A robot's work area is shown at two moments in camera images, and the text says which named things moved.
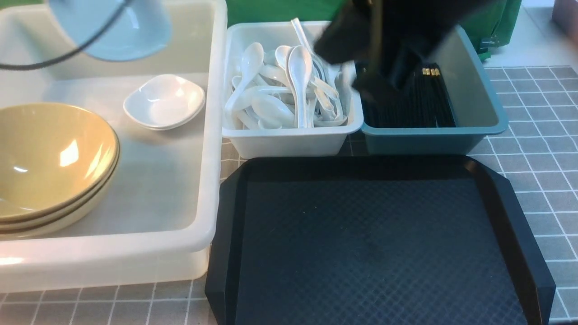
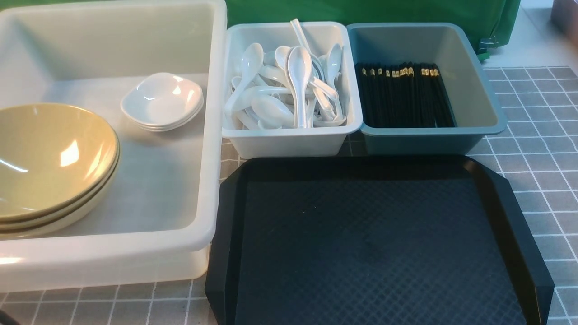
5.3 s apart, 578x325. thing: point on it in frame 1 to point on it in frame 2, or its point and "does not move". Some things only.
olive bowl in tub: x=69 y=207 does not move
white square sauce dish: x=140 y=29 to x=162 y=101
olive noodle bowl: x=53 y=156 does not move
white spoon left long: x=253 y=58 does not move
